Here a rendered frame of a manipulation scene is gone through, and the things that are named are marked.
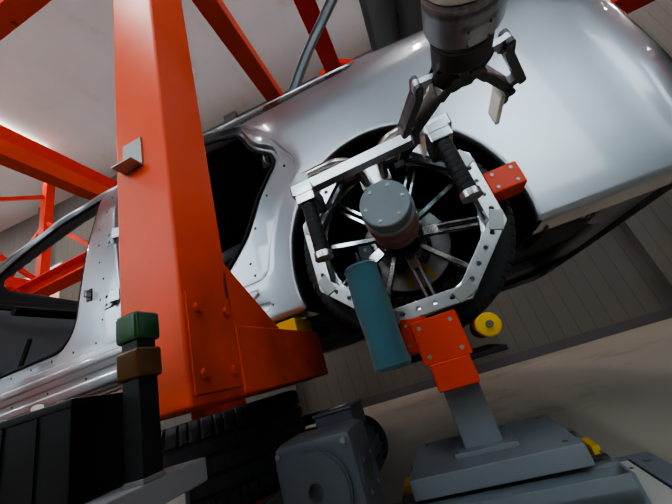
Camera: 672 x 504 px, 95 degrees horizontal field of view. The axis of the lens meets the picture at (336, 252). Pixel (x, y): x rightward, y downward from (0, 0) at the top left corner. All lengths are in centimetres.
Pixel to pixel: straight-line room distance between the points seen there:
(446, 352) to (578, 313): 459
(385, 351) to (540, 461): 42
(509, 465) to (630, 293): 486
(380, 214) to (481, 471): 64
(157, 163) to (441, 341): 81
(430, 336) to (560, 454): 36
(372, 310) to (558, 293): 470
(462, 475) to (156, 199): 96
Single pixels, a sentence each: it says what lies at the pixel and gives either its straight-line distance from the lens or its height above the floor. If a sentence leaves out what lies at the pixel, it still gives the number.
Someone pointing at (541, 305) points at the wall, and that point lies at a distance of 523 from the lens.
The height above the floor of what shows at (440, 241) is 82.
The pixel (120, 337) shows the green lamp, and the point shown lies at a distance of 53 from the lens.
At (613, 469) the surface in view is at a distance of 100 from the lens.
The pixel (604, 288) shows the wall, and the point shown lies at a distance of 555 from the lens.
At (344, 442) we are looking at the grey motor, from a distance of 69.
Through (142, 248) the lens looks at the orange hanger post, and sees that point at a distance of 80.
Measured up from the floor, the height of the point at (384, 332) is 56.
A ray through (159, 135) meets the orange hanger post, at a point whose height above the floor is 116.
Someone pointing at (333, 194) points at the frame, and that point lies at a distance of 102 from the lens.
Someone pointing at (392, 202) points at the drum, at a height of 84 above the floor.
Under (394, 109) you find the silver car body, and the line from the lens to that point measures 131.
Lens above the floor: 50
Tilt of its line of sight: 21 degrees up
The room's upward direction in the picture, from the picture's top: 17 degrees counter-clockwise
